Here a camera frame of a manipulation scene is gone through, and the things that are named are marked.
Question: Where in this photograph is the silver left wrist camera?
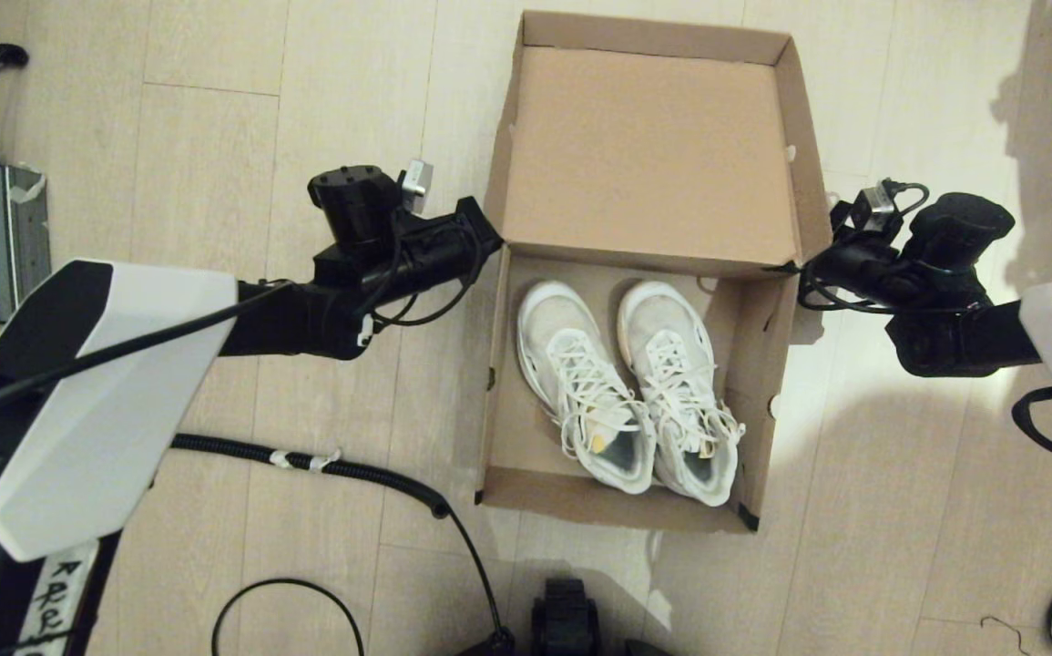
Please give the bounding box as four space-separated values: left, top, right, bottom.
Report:
401 159 435 215

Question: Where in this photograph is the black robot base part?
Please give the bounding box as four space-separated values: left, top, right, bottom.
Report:
530 577 601 656

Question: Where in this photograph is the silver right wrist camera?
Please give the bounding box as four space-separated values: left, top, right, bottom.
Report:
831 182 900 240

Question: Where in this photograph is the white lace-up sneaker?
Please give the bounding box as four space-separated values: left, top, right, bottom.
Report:
516 280 657 495
617 280 747 507

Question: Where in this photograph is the thin black cable loop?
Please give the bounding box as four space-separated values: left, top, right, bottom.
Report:
211 579 367 656

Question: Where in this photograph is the brown cardboard shoe box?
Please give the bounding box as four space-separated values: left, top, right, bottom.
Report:
474 9 834 534

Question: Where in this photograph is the black cable with corrugated sleeve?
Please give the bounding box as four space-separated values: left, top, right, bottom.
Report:
170 433 516 656

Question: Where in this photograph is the small black wire hook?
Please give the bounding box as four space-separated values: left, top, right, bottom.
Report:
979 616 1032 652

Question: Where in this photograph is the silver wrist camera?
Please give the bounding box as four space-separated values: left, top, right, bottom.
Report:
831 182 900 240
401 159 435 215

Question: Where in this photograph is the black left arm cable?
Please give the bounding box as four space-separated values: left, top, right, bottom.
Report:
0 281 297 429

